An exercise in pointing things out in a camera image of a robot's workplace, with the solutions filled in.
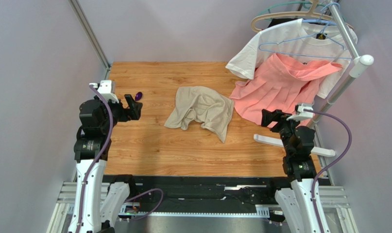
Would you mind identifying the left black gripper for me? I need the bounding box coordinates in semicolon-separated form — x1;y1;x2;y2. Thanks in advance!
94;94;142;133

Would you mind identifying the purple plastic spoon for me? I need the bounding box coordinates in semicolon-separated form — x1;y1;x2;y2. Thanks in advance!
135;92;143;101

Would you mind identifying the beige cloth napkin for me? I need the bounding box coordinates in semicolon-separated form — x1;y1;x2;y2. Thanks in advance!
164;86;234;143

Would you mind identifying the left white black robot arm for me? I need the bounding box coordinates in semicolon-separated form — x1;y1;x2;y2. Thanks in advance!
68;94;143;233

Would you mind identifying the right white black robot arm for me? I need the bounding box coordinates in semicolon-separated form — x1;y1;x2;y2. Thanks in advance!
261;109;330;233

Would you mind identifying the pink pleated garment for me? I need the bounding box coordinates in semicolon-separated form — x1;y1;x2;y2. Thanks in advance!
229;53;342;125

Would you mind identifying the black garment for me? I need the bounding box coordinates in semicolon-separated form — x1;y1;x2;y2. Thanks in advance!
268;18;295;28

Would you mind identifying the white t-shirt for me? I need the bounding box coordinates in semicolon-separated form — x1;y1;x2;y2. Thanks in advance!
226;19;352;99

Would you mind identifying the white metal clothes rack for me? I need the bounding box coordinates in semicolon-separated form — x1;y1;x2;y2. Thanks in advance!
254;0;375;158

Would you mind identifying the beige wooden hanger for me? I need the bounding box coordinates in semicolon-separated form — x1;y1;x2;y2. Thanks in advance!
251;0;340;34

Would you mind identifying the green hanger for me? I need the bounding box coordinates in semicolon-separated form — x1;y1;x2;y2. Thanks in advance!
257;0;327;17

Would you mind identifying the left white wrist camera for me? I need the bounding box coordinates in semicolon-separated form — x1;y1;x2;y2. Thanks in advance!
89;80;119;103

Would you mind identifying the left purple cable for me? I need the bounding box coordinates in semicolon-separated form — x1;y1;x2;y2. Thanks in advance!
73;83;114;233

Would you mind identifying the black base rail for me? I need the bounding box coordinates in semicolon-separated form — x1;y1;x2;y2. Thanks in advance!
102;175;290;214

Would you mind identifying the blue wire hanger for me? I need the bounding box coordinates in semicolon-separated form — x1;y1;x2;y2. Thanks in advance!
258;5;355;60

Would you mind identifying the aluminium frame post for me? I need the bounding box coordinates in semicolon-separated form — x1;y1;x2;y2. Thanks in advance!
68;0;111;71

